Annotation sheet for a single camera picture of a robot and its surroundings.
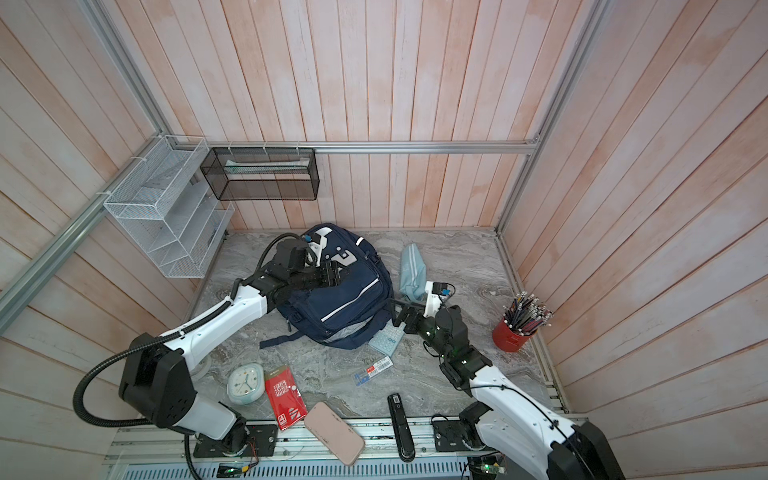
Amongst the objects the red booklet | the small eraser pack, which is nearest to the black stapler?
the small eraser pack

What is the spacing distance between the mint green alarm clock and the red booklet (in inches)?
0.9

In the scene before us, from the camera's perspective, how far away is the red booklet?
0.78 metres

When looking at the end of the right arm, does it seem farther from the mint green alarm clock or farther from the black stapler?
the mint green alarm clock

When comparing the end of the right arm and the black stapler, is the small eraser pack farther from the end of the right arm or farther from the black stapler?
the end of the right arm

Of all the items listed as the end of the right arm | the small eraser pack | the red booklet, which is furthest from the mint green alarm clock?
the end of the right arm

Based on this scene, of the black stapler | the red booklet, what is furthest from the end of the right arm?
the red booklet

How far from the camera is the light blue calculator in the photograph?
897 millimetres

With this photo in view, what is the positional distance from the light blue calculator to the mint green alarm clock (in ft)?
1.08

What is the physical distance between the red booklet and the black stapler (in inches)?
9.4
